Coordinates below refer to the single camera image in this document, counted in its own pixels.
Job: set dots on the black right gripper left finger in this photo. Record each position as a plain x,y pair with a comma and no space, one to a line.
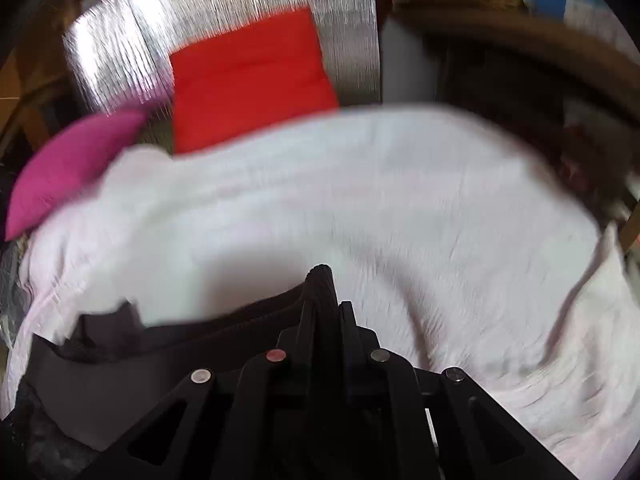
260,421

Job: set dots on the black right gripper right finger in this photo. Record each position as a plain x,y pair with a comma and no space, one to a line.
423,425

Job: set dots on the black jacket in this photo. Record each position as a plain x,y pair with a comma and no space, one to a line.
77,398

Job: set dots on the white fleece blanket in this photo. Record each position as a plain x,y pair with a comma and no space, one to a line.
454,242

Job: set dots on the magenta pillow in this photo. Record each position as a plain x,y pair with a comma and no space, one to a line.
67,164

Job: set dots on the red pillow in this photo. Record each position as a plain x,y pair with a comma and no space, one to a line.
266,72

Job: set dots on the wooden side table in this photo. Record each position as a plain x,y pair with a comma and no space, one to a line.
531,75

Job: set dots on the silver foil insulation panel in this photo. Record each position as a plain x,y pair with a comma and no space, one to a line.
118,51

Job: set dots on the wooden shelf unit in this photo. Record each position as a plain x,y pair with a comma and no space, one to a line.
34,72

